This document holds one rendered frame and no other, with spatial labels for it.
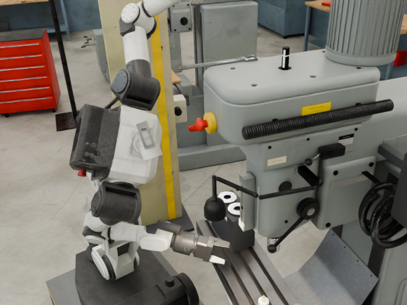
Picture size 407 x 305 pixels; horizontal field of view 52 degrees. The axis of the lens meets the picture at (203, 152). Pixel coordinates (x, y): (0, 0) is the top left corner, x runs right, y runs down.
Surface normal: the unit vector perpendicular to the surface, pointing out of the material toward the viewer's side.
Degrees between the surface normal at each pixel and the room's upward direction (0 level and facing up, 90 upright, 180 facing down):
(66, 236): 0
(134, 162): 57
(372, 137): 90
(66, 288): 0
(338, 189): 90
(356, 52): 90
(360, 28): 90
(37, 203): 0
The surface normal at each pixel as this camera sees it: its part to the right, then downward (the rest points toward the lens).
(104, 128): 0.45, -0.12
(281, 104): 0.33, 0.47
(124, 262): 0.22, -0.58
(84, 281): -0.04, -0.86
